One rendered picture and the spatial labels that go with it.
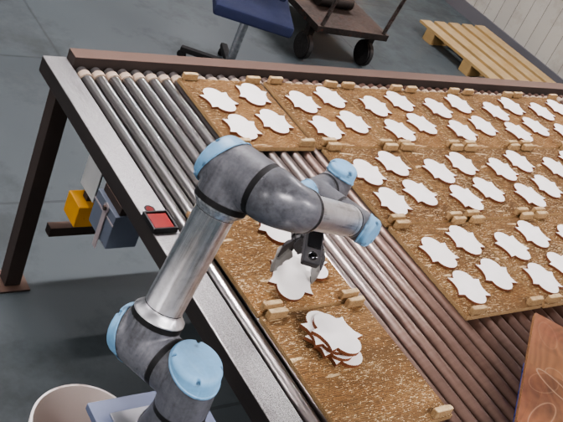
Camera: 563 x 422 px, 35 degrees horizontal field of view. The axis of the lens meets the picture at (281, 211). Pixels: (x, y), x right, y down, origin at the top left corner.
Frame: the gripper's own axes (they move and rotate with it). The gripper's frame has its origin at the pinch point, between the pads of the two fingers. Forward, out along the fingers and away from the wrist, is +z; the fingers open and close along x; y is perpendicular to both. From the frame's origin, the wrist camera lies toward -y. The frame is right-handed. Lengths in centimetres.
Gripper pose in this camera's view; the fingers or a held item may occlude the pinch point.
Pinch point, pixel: (291, 277)
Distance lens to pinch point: 237.6
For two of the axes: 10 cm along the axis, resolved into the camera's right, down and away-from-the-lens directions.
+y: -0.1, -5.6, 8.3
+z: -3.6, 7.7, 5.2
